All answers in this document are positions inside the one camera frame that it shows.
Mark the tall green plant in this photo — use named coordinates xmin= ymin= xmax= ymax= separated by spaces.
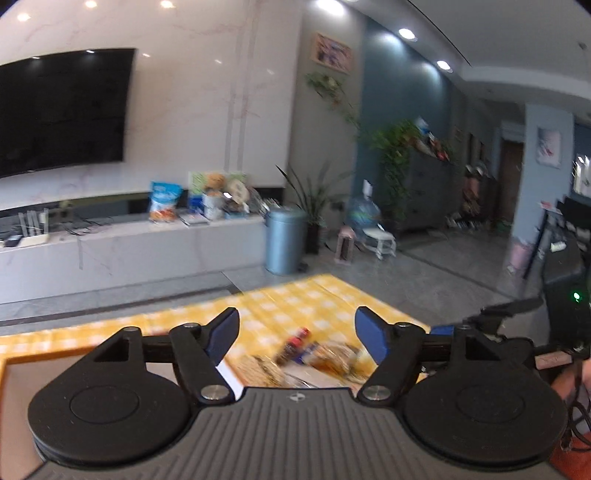
xmin=367 ymin=119 xmax=422 ymax=224

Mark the clear bag of brown snacks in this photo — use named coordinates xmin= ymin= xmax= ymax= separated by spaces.
xmin=310 ymin=340 xmax=368 ymax=378

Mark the pink waste bin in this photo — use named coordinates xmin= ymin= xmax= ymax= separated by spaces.
xmin=510 ymin=240 xmax=535 ymax=271

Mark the black wall television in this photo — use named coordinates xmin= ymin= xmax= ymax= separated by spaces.
xmin=0 ymin=47 xmax=138 ymax=179

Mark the pale wall picture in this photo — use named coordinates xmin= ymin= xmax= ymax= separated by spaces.
xmin=536 ymin=127 xmax=563 ymax=166

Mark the hanging vine plant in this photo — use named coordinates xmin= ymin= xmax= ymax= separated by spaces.
xmin=304 ymin=71 xmax=362 ymax=132

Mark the blue water jug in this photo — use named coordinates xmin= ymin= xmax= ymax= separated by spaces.
xmin=346 ymin=196 xmax=382 ymax=232

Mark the white stool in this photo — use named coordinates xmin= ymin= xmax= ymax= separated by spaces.
xmin=361 ymin=227 xmax=398 ymax=260

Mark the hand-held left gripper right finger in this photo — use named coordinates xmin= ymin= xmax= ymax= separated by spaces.
xmin=355 ymin=305 xmax=507 ymax=407

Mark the framed wall picture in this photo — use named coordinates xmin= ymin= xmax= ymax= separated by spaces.
xmin=311 ymin=32 xmax=354 ymax=75

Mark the potted long-leaf plant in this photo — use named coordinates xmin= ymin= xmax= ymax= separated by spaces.
xmin=276 ymin=161 xmax=354 ymax=256

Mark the brown plush toy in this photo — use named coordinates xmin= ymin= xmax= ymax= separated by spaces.
xmin=203 ymin=172 xmax=228 ymax=195

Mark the white television cabinet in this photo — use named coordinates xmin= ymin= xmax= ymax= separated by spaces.
xmin=0 ymin=191 xmax=280 ymax=306

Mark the person's right hand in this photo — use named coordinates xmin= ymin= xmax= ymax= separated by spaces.
xmin=553 ymin=367 xmax=586 ymax=403

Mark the white router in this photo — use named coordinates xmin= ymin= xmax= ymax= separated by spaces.
xmin=0 ymin=209 xmax=52 ymax=248

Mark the shoe rack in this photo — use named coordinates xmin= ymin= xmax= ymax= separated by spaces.
xmin=462 ymin=161 xmax=492 ymax=228

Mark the yellow checked tablecloth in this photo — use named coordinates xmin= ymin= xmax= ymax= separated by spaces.
xmin=0 ymin=273 xmax=432 ymax=386

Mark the small candy bottle red cap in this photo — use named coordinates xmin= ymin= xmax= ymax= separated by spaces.
xmin=276 ymin=327 xmax=311 ymax=366

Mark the wooden tray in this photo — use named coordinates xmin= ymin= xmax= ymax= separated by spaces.
xmin=0 ymin=348 xmax=242 ymax=480

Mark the blue snack bag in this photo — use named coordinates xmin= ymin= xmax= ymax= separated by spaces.
xmin=148 ymin=181 xmax=182 ymax=223

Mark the green and white box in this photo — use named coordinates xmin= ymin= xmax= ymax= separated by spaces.
xmin=188 ymin=171 xmax=248 ymax=197

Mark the grey-blue trash can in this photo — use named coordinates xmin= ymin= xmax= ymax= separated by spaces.
xmin=264 ymin=208 xmax=308 ymax=277

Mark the grey sideboard cabinet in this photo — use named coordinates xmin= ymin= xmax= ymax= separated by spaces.
xmin=401 ymin=147 xmax=464 ymax=233

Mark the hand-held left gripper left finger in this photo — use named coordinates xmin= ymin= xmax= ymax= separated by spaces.
xmin=91 ymin=307 xmax=241 ymax=406

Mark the brown door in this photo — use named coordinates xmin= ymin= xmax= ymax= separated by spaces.
xmin=499 ymin=138 xmax=526 ymax=223

